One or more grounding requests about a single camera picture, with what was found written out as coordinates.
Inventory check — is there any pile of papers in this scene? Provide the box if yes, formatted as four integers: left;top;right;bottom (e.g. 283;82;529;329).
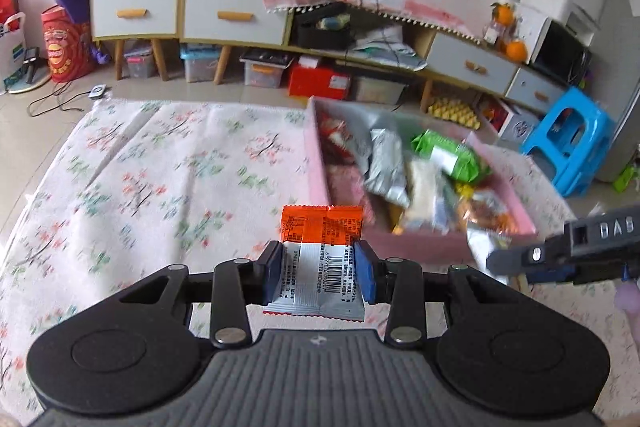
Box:
350;24;428;70

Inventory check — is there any clear grey storage bin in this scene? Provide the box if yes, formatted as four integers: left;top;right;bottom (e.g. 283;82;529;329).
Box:
122;47;156;80

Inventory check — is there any brown snack packet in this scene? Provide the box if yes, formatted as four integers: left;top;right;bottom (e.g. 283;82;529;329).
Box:
457;189;516;233

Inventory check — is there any round red bag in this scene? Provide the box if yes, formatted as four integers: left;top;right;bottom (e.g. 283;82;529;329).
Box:
41;6;96;82

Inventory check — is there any narrow white drawer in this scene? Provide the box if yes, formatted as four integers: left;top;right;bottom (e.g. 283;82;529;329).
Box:
91;0;179;39

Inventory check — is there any white cardboard box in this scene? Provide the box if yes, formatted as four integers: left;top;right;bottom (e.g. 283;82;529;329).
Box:
515;4;551;62

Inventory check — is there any pink snack bar packet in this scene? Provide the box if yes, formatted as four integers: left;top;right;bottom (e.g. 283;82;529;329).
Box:
327;164;372;219

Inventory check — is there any long silver snack packet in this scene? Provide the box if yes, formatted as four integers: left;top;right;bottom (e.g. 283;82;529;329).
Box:
364;127;412;208

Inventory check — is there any person's right hand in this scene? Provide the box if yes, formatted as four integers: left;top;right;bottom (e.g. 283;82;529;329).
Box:
615;279;640;314

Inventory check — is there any black microwave oven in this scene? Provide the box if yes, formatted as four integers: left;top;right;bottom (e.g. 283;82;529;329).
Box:
530;19;592;85

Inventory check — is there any black stand on round base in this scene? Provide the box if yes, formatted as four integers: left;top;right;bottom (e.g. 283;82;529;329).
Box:
10;48;56;94

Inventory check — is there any pale yellow cake packet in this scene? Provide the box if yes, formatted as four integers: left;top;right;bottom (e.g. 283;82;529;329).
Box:
400;159;446;233

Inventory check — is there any pink cardboard box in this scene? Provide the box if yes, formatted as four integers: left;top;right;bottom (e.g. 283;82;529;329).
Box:
305;96;538;265

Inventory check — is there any printed cardboard box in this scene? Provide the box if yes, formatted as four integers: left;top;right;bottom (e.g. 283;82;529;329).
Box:
477;99;541;140

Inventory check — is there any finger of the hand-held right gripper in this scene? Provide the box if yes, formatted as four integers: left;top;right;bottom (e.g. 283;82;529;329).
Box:
486;232;573;278
525;263;576;285

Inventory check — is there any green snack packet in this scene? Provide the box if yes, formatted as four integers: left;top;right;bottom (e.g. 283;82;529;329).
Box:
411;129;493;182

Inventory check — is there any wide grey drawer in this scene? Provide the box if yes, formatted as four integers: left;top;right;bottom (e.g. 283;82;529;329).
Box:
428;32;519;92

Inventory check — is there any floral tablecloth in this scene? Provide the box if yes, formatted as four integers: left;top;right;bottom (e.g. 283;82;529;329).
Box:
0;99;640;427

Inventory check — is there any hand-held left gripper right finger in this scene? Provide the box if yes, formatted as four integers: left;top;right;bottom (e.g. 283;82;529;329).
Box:
356;241;493;348

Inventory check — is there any red candy packet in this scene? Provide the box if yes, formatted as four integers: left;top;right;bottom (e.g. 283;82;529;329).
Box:
320;117;361;158

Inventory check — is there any white grey snack packet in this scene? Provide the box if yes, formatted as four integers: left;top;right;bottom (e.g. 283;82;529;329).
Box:
467;227;516;275

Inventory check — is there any black floor cable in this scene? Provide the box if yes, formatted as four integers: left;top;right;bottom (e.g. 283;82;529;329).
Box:
27;84;96;116

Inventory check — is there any white paper bag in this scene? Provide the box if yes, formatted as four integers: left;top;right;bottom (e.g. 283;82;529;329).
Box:
0;12;27;92

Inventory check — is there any clear bin orange latch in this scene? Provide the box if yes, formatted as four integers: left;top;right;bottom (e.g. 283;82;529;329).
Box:
241;63;288;88

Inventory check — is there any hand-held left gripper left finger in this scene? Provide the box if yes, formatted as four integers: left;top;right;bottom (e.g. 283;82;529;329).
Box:
150;241;283;349

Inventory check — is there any wide white drawer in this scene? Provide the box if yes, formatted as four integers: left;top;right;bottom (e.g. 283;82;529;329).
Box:
183;0;288;45

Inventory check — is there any black storage box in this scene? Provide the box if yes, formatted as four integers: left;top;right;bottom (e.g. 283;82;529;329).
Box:
291;4;352;50

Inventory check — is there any stack of yellow egg trays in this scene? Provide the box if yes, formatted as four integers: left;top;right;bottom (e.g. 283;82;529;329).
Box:
427;96;480;128

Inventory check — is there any blue lid storage bin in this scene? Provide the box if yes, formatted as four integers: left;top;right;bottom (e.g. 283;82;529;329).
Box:
180;44;222;84

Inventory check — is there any small grey drawer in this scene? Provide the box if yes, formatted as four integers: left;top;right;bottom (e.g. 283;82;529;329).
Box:
505;69;568;112

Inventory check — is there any black hanging cable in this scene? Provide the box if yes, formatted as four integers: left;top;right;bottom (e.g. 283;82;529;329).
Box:
345;0;401;62

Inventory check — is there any blue plastic stool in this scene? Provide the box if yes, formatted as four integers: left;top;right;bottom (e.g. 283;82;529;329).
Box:
520;87;617;198

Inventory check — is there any grey refrigerator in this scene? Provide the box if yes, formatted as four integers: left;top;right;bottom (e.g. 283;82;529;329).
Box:
592;0;640;182

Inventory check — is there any red cardboard box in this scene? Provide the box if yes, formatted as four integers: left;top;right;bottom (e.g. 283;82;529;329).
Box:
287;62;351;102

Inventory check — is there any orange and silver snack packet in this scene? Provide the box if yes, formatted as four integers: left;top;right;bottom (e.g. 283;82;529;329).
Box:
262;205;365;323

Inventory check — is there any low wooden cabinet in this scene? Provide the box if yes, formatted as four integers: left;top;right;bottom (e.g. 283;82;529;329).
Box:
287;2;568;115

